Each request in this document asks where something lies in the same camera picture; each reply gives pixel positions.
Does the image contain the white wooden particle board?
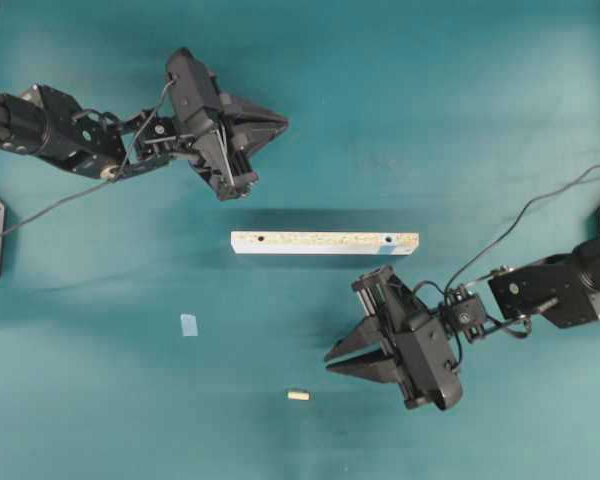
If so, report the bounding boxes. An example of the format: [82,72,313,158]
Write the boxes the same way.
[230,231,420,256]

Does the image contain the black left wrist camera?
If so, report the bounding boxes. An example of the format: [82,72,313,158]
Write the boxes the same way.
[166,48,222,136]

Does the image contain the blue tape piece left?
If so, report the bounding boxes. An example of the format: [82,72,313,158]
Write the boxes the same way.
[180,313,199,337]

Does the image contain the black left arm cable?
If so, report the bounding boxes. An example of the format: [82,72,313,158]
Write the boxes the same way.
[0,74,177,249]

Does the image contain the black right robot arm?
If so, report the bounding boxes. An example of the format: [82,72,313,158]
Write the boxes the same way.
[324,236,600,410]

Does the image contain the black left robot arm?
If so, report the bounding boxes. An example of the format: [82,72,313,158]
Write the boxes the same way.
[0,85,289,201]

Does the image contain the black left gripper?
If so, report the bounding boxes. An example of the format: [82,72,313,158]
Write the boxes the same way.
[179,92,288,201]

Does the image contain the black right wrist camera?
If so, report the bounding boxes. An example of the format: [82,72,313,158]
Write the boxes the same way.
[394,311,463,411]

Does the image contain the small wooden dowel rod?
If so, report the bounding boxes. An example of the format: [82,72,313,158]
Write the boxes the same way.
[286,389,311,401]

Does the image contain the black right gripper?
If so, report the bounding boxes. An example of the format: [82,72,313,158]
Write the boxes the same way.
[324,266,439,384]

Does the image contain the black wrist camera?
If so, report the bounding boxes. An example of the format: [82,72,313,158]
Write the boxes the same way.
[394,311,463,411]
[166,48,222,136]

